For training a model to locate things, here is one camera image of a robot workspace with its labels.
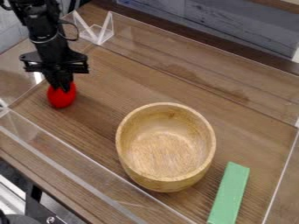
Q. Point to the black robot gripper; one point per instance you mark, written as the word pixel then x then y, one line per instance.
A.
pixel 55 56

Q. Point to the red toy strawberry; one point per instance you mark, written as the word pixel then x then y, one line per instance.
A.
pixel 59 98

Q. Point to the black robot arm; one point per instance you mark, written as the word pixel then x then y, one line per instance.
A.
pixel 39 16

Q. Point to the wooden bowl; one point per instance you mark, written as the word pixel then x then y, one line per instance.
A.
pixel 166 145

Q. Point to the green rectangular block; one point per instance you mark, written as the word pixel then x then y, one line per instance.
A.
pixel 226 206

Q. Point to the clear acrylic corner bracket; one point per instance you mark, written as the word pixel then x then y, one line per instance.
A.
pixel 98 34

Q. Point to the black table clamp bracket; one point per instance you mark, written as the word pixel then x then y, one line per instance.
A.
pixel 37 213

